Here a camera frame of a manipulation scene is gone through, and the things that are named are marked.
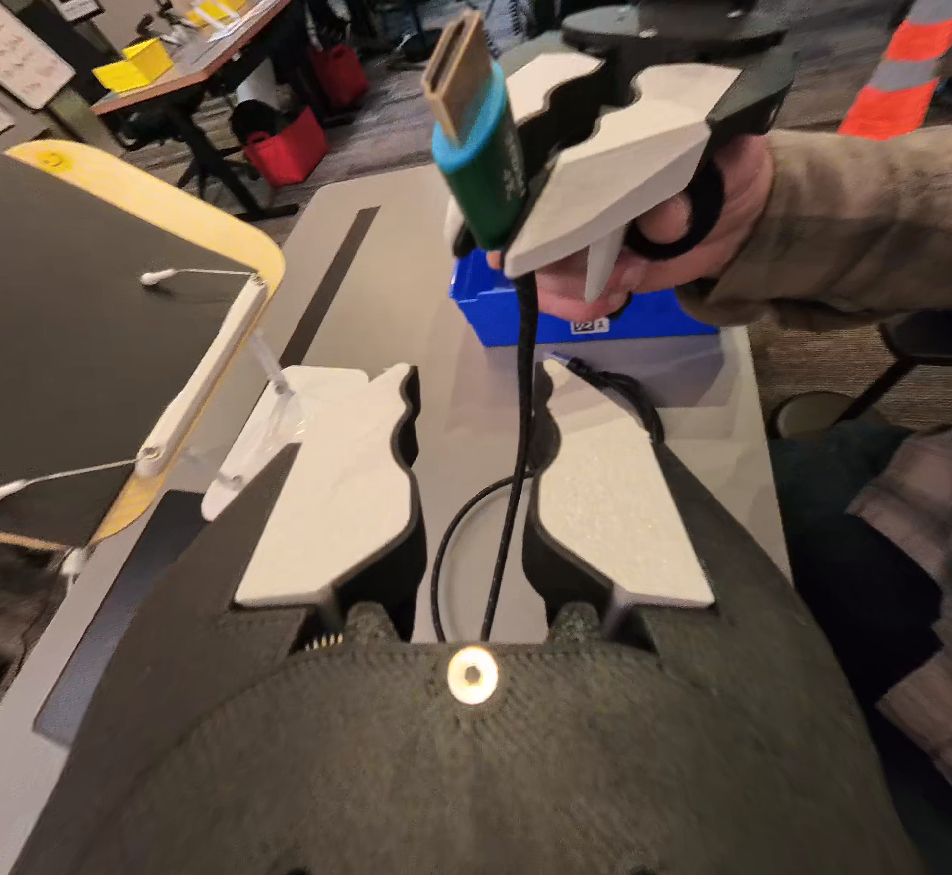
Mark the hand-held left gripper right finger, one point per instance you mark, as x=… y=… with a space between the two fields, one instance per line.
x=625 y=518

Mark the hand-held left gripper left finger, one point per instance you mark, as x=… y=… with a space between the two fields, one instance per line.
x=327 y=510

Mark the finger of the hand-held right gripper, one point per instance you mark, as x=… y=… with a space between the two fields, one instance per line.
x=554 y=75
x=632 y=161

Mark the blue storage bin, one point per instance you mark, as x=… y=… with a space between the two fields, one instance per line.
x=491 y=317

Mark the person's right hand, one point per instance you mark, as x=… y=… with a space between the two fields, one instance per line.
x=744 y=190

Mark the person's dark clothing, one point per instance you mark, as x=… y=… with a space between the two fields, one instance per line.
x=833 y=555

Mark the red bag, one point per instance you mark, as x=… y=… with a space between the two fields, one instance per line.
x=290 y=149
x=338 y=75

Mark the grey divider panel tan edge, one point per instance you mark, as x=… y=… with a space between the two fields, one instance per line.
x=89 y=332

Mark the black office chair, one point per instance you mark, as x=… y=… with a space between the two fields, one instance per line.
x=922 y=339

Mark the long wooden workbench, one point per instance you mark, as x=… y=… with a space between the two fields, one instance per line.
x=223 y=49

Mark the white handwritten board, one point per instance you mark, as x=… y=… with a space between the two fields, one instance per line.
x=30 y=60

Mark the white bracket bar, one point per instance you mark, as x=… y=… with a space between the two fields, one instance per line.
x=208 y=376

